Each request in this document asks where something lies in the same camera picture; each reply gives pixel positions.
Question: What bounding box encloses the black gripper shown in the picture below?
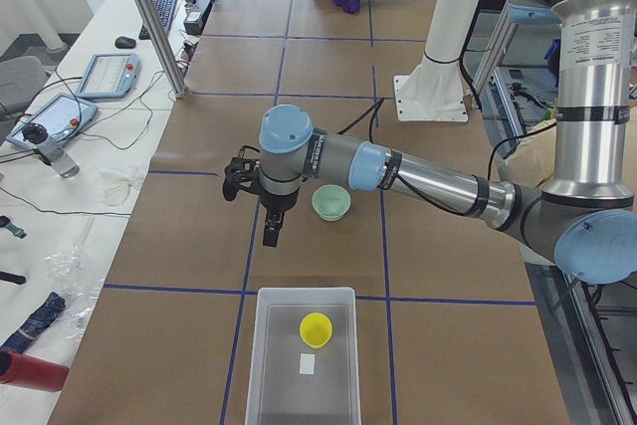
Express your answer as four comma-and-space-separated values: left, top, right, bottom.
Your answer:
259, 187, 299, 247

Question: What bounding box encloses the yellow plastic cup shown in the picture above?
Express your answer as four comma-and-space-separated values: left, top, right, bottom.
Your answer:
299, 312, 332, 349

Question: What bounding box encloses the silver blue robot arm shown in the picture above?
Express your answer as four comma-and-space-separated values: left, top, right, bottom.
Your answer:
259, 0, 636, 284

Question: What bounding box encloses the white label in box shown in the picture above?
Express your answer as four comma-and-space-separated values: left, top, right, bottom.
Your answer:
299, 353, 316, 375

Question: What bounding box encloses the clear plastic storage box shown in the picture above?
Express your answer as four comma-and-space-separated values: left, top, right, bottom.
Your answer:
245, 287, 361, 424

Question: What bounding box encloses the black power adapter box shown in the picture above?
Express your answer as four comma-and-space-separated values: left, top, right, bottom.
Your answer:
183, 0, 212, 36

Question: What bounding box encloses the light green bowl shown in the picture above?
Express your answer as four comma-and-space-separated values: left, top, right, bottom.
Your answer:
312, 184, 351, 222

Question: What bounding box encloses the white crumpled tissue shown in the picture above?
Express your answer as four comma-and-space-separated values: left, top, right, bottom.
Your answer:
100, 166, 144, 206

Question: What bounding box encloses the black keyboard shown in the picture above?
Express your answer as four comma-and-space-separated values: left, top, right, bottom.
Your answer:
151, 0, 179, 33

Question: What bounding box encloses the crumpled clear plastic wrap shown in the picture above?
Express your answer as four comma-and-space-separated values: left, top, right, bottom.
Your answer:
45, 246, 105, 343

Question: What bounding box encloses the blue teach pendant far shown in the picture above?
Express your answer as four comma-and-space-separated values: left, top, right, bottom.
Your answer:
76, 53, 140, 101

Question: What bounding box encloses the blue teach pendant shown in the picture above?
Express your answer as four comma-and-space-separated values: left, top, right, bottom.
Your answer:
76, 53, 140, 101
6, 94, 98, 150

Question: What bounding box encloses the clear water bottle black cap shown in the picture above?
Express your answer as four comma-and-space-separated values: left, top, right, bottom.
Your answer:
22, 122, 80, 178

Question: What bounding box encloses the black computer mouse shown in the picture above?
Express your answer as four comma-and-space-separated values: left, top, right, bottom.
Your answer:
114, 36, 136, 50

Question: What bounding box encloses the folded blue umbrella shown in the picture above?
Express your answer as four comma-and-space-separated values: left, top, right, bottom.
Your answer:
1, 292, 66, 353

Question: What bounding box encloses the blue teach pendant near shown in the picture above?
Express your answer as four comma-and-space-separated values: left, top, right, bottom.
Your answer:
6, 94, 98, 150

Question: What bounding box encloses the person in beige shirt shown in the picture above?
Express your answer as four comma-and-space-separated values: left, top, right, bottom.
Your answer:
498, 118, 556, 187

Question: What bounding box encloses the green wrist watch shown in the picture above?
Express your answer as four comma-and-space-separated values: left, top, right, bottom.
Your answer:
0, 215, 27, 239

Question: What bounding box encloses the black marker pen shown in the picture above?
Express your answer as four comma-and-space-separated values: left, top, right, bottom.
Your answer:
0, 271, 27, 285

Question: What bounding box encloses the grey office chair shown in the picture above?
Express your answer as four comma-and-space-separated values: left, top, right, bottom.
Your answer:
1, 56, 48, 119

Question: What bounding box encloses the dark red bottle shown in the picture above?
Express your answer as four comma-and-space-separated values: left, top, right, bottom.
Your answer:
1, 349, 70, 392

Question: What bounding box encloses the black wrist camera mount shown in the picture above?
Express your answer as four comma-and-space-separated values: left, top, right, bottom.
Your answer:
222, 145, 262, 202

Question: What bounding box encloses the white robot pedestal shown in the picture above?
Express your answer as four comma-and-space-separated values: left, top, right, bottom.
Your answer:
394, 0, 479, 122

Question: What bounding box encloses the aluminium frame post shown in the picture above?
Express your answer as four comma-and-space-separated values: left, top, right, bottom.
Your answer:
134, 0, 186, 99

